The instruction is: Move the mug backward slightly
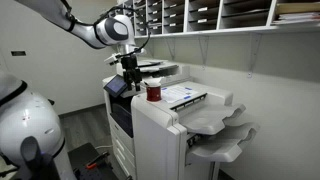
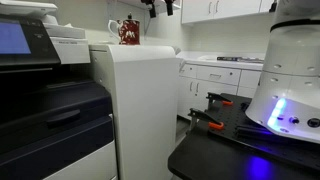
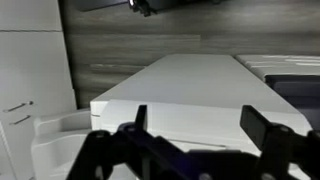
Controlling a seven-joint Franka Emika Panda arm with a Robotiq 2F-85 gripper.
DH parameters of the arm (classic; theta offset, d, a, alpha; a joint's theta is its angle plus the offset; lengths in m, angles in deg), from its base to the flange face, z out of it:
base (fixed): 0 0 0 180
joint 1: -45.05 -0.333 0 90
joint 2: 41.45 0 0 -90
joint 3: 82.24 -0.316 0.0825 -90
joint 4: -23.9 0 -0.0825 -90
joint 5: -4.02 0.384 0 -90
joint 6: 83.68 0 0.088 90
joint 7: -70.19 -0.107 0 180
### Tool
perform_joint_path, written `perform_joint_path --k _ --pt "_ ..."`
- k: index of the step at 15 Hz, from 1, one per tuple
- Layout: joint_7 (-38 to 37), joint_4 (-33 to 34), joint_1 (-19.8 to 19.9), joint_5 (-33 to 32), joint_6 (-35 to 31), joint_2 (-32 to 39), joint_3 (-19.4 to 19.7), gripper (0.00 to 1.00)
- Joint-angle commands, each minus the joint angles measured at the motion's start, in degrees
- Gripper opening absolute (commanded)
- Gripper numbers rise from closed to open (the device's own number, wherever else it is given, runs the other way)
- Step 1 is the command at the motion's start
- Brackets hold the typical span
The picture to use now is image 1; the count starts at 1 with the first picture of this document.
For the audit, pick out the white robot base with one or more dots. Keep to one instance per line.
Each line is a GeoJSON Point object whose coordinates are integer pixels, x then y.
{"type": "Point", "coordinates": [25, 113]}

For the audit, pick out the white office copier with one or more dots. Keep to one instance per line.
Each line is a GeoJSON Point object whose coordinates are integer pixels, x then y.
{"type": "Point", "coordinates": [118, 109]}

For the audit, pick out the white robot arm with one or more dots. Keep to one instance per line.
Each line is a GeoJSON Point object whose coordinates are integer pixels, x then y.
{"type": "Point", "coordinates": [106, 31]}

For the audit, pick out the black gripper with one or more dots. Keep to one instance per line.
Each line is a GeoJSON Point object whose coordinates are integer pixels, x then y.
{"type": "Point", "coordinates": [131, 72]}

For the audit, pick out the white mail sorter shelf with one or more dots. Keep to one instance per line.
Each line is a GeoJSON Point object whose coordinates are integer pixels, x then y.
{"type": "Point", "coordinates": [183, 17]}

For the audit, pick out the stack of papers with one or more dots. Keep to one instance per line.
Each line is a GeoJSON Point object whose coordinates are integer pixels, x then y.
{"type": "Point", "coordinates": [297, 18]}

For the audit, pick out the printed instruction sheet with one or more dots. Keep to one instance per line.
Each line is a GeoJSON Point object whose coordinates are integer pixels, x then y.
{"type": "Point", "coordinates": [175, 93]}

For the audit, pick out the black cart with clamp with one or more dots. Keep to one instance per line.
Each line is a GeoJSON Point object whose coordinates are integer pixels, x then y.
{"type": "Point", "coordinates": [88, 164]}

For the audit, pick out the red mug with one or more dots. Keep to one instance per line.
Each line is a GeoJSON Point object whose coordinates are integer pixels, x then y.
{"type": "Point", "coordinates": [154, 92]}

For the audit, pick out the white finisher unit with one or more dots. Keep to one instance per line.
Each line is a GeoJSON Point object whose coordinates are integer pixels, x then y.
{"type": "Point", "coordinates": [188, 139]}

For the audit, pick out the copier touchscreen panel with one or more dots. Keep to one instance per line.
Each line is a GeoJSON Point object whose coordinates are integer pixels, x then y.
{"type": "Point", "coordinates": [116, 86]}

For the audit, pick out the wall outlet plate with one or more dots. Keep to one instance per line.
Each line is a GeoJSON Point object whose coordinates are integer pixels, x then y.
{"type": "Point", "coordinates": [18, 53]}

